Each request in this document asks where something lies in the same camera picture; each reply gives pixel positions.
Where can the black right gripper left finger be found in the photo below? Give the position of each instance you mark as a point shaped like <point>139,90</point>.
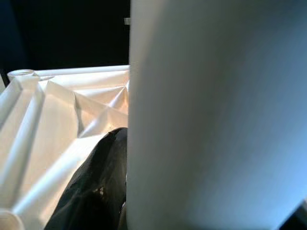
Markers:
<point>96,187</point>

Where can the white plastic table leg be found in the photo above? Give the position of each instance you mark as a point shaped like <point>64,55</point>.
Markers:
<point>216,119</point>

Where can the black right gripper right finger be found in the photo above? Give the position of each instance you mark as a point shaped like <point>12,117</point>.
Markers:
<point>297,220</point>

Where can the white plastic table top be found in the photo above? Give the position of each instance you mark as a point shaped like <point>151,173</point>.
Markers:
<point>48,119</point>

